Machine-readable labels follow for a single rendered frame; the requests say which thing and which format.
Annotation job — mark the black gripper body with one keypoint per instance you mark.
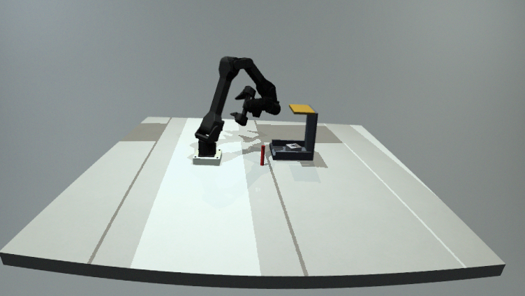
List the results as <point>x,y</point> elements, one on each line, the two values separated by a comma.
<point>241,118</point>

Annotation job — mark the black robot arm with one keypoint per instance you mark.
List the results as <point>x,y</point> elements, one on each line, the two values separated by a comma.
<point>212,124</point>

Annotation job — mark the red peg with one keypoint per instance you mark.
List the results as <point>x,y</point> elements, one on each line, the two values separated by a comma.
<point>262,155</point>

